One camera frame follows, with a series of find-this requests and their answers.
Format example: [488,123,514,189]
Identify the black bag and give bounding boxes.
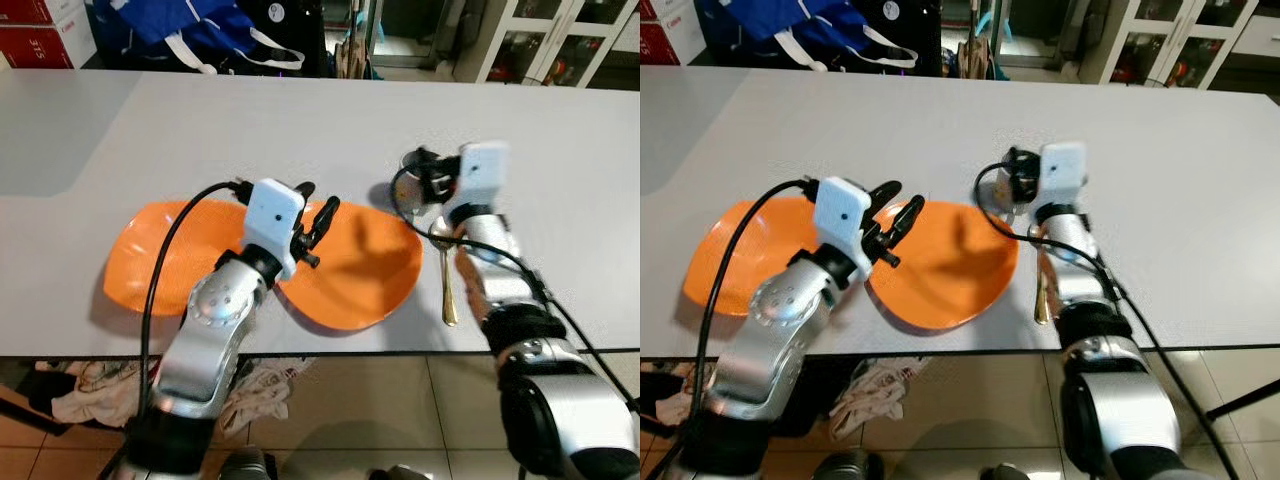
[240,0,327,76]
[860,0,943,76]

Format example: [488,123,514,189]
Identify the blue bag with white straps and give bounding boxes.
[695,0,916,73]
[90,0,306,76]

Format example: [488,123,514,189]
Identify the white glass door cabinet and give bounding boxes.
[475,0,641,86]
[1080,0,1263,86]

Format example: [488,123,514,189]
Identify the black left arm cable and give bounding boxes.
[135,180,251,421]
[645,178,819,480]

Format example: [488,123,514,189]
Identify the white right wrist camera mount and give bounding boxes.
[444,141,511,227]
[1034,140,1089,222]

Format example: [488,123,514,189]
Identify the orange plate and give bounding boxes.
[103,200,256,319]
[683,197,823,319]
[278,200,424,333]
[868,200,1021,333]

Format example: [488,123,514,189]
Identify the gold spoon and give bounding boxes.
[430,218,463,328]
[1032,225,1059,326]

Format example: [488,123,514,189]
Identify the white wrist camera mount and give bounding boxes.
[813,177,873,281]
[1034,140,1089,222]
[444,141,511,227]
[243,178,306,281]

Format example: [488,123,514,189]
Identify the patterned clothes pile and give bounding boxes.
[50,358,319,438]
[640,358,931,438]

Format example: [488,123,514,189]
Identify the red cardboard box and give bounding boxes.
[640,0,706,66]
[0,0,98,69]

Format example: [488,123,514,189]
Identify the grey robot left foot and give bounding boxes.
[815,450,871,480]
[220,450,276,480]

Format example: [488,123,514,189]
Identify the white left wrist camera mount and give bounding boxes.
[243,178,306,281]
[813,177,873,281]

